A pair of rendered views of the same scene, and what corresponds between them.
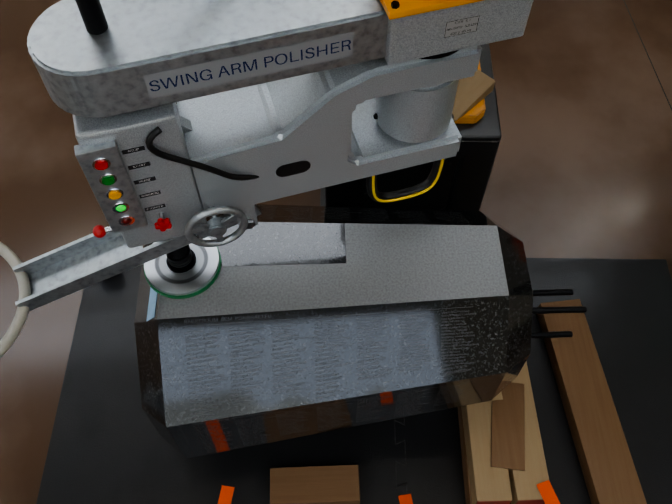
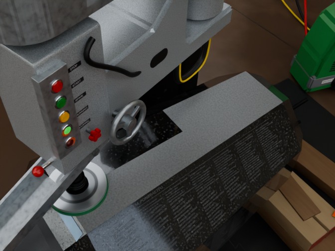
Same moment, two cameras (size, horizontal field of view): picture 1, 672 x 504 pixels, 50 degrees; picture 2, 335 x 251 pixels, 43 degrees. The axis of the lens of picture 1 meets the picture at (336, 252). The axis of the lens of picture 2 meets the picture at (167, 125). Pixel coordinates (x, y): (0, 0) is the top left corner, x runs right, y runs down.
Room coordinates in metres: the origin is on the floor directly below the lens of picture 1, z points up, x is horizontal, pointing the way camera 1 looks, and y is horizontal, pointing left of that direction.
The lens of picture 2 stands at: (0.22, 0.67, 2.13)
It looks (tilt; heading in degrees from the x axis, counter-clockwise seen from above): 50 degrees down; 323
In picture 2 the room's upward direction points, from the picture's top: 3 degrees clockwise
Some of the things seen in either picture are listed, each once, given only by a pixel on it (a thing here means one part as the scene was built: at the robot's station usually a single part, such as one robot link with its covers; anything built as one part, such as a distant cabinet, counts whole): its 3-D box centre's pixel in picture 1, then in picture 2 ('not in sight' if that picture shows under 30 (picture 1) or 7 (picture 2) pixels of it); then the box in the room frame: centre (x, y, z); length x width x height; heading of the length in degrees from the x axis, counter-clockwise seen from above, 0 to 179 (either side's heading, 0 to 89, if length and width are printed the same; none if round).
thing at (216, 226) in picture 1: (213, 215); (119, 116); (0.96, 0.29, 1.18); 0.15 x 0.10 x 0.15; 107
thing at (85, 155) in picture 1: (113, 188); (59, 113); (0.91, 0.47, 1.35); 0.08 x 0.03 x 0.28; 107
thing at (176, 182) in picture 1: (178, 148); (75, 75); (1.07, 0.36, 1.30); 0.36 x 0.22 x 0.45; 107
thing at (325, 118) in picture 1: (310, 128); (151, 29); (1.14, 0.06, 1.28); 0.74 x 0.23 x 0.49; 107
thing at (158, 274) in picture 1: (181, 261); (76, 185); (1.04, 0.44, 0.82); 0.21 x 0.21 x 0.01
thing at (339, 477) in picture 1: (315, 488); not in sight; (0.59, 0.07, 0.07); 0.30 x 0.12 x 0.12; 92
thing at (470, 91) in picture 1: (464, 93); not in sight; (1.71, -0.43, 0.80); 0.20 x 0.10 x 0.05; 135
